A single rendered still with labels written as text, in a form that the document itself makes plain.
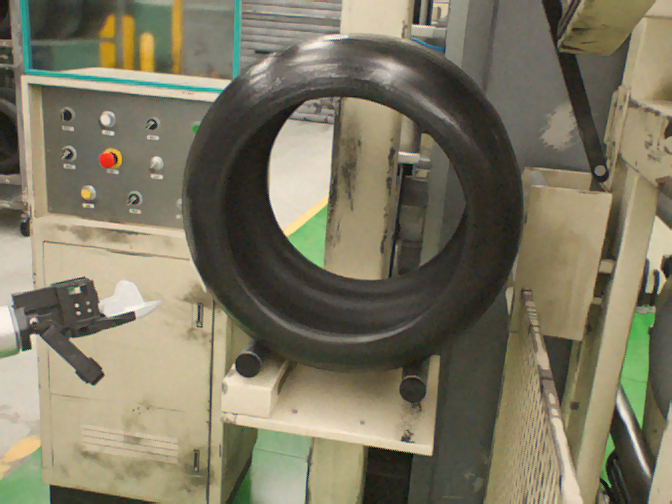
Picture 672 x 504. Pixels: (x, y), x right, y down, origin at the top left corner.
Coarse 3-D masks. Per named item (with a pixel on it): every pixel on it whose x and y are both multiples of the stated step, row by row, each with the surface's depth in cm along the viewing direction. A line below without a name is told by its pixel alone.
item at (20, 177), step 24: (0, 0) 493; (0, 24) 432; (24, 72) 430; (0, 96) 447; (0, 120) 510; (0, 144) 496; (24, 144) 441; (0, 168) 457; (24, 168) 445; (0, 192) 480; (24, 192) 450; (24, 216) 464
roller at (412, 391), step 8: (424, 360) 127; (408, 368) 124; (416, 368) 123; (424, 368) 125; (408, 376) 121; (416, 376) 121; (424, 376) 122; (400, 384) 121; (408, 384) 120; (416, 384) 120; (424, 384) 120; (400, 392) 121; (408, 392) 120; (416, 392) 120; (424, 392) 120; (408, 400) 121; (416, 400) 121
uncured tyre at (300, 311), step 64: (256, 64) 113; (320, 64) 108; (384, 64) 107; (448, 64) 114; (256, 128) 112; (448, 128) 107; (192, 192) 117; (256, 192) 143; (512, 192) 111; (192, 256) 124; (256, 256) 144; (448, 256) 140; (512, 256) 114; (256, 320) 121; (320, 320) 142; (384, 320) 142; (448, 320) 116
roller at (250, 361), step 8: (248, 344) 128; (256, 344) 128; (248, 352) 124; (256, 352) 125; (264, 352) 127; (240, 360) 124; (248, 360) 124; (256, 360) 124; (264, 360) 127; (240, 368) 124; (248, 368) 124; (256, 368) 124; (248, 376) 125
